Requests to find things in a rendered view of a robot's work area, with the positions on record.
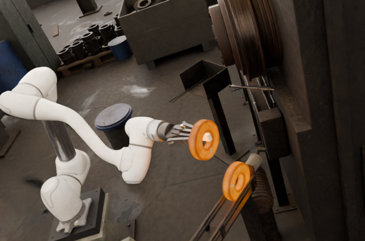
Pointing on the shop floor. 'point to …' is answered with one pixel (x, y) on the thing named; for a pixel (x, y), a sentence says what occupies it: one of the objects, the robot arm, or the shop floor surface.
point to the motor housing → (265, 206)
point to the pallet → (89, 48)
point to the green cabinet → (24, 30)
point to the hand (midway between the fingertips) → (202, 136)
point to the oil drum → (10, 67)
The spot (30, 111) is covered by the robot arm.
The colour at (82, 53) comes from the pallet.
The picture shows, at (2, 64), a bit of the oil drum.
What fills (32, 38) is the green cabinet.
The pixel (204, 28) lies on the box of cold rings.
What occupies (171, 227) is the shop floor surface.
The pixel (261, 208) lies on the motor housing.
